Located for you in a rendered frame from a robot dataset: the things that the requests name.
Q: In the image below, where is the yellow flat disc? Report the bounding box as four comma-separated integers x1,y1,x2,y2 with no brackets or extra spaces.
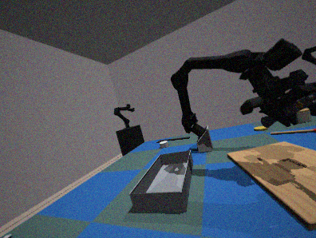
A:
254,126,268,131

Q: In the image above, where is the white short cylinder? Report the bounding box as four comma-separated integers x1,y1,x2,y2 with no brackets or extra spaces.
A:
160,141,168,148

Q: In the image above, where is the light wooden board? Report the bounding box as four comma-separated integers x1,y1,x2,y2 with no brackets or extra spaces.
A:
227,142,316,231

